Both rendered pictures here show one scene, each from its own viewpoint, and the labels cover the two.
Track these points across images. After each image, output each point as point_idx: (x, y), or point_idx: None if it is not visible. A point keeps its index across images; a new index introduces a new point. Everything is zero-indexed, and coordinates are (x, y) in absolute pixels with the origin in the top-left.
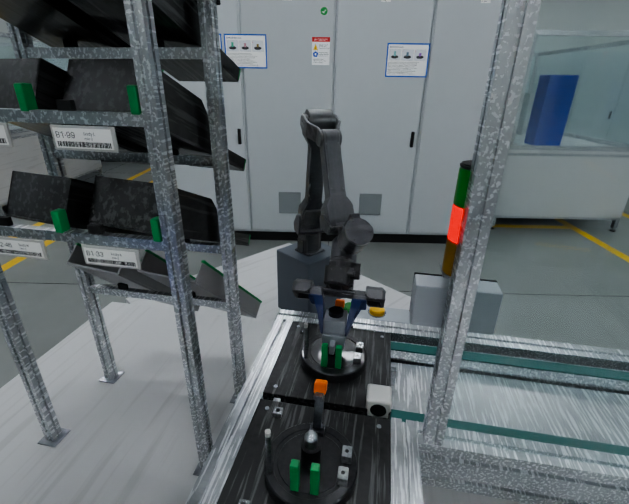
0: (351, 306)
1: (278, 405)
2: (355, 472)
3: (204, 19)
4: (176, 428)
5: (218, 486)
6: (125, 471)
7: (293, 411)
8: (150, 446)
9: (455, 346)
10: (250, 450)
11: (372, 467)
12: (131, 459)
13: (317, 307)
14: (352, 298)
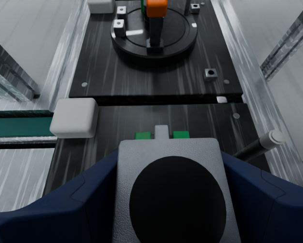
0: (59, 210)
1: (214, 88)
2: (111, 24)
3: None
4: None
5: (222, 25)
6: None
7: (192, 84)
8: None
9: None
10: (214, 41)
11: (97, 47)
12: None
13: (302, 191)
14: None
